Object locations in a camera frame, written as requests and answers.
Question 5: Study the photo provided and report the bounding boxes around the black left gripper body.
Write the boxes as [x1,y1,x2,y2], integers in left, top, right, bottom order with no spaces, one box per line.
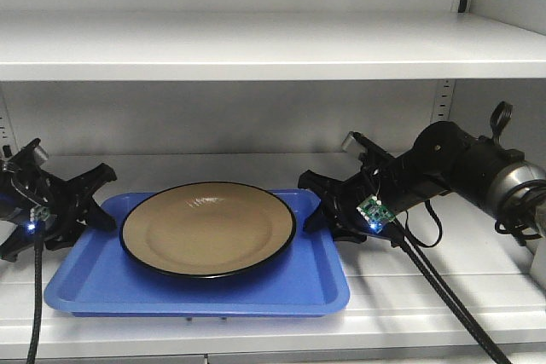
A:
[1,154,81,262]

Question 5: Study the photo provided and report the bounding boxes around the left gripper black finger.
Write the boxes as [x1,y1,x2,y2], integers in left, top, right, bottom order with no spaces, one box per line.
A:
[59,163,117,198]
[83,196,117,231]

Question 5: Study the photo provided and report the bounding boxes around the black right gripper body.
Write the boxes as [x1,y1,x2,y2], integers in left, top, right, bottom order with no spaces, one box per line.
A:
[328,154,405,241]

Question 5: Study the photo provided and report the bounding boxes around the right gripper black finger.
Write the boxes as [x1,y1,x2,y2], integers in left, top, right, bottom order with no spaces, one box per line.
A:
[298,170,343,202]
[303,205,336,233]

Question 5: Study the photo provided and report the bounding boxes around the blue plastic tray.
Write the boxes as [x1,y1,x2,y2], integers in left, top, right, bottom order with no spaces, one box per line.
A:
[44,189,350,317]

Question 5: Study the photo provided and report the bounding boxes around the beige plate with black rim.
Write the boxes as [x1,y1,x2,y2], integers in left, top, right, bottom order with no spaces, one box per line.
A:
[120,182,297,278]

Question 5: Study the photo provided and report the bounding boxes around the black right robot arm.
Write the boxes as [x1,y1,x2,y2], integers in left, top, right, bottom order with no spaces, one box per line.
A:
[298,101,545,246]

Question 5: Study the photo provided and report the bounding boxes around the white cabinet shelf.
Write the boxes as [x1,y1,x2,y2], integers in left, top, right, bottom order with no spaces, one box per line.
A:
[1,12,545,81]

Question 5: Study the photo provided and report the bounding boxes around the green circuit board left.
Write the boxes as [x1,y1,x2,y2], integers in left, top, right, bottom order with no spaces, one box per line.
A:
[29,205,55,224]

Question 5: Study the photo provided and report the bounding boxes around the green circuit board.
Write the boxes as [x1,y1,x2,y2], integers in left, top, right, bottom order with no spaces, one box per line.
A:
[357,195,395,233]
[29,205,55,224]

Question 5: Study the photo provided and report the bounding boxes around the green circuit board right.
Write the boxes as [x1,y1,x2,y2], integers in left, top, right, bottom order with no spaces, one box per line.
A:
[357,195,395,233]

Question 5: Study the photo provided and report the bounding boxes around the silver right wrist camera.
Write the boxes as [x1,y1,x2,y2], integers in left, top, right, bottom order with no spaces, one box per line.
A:
[342,130,398,165]

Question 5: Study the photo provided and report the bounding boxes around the black braided cable left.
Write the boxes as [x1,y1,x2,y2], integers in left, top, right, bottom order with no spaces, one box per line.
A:
[25,227,46,364]

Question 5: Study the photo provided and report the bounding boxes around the black braided cables right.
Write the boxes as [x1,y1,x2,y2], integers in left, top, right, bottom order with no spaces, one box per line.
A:
[383,193,513,364]

